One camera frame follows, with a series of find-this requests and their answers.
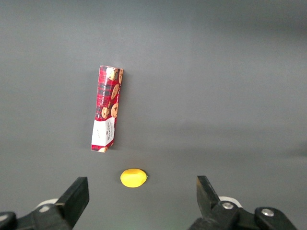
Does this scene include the dark grey table mat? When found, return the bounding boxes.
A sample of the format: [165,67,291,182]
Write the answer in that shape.
[0,0,307,230]

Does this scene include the red tartan cookie box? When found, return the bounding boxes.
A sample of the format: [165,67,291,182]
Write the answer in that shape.
[91,65,124,153]

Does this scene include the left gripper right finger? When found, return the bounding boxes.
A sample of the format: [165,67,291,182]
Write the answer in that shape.
[189,175,255,230]

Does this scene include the yellow lemon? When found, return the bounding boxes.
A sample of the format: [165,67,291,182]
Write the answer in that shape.
[120,168,149,188]

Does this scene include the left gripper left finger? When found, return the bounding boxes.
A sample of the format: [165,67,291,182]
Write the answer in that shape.
[32,176,90,230]

